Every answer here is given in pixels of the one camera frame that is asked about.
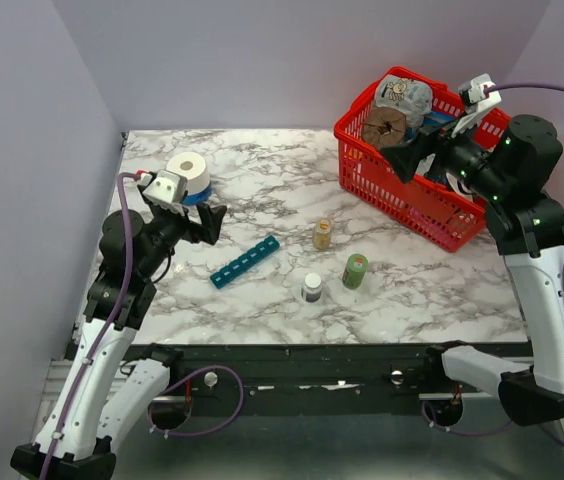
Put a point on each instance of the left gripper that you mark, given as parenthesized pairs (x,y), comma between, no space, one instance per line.
(210,223)

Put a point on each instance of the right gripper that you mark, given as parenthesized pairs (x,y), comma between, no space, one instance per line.
(406,158)

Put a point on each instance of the teal weekly pill organizer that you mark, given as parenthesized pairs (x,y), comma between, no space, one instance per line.
(246,261)

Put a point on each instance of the white pill bottle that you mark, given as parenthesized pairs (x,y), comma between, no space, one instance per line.
(312,286)

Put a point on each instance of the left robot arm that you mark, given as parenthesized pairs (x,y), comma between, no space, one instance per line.
(107,320)

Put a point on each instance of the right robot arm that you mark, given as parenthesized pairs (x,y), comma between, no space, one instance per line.
(528,228)

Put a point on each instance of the blue tape roll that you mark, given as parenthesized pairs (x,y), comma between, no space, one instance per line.
(192,199)

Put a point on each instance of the blue packet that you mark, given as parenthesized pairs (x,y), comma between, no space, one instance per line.
(438,122)

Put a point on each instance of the red shopping basket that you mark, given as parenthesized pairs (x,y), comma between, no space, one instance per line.
(442,216)

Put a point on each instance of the white toilet paper roll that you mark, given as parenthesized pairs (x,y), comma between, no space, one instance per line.
(193,167)

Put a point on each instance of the printed wrapped package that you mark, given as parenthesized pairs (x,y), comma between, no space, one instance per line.
(412,98)

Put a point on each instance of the amber pill bottle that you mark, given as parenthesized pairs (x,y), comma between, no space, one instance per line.
(322,234)

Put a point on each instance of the green pill bottle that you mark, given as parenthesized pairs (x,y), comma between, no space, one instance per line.
(354,272)

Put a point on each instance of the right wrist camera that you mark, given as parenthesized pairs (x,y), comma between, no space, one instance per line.
(477,102)

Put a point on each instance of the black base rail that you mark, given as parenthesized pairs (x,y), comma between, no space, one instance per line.
(228,381)

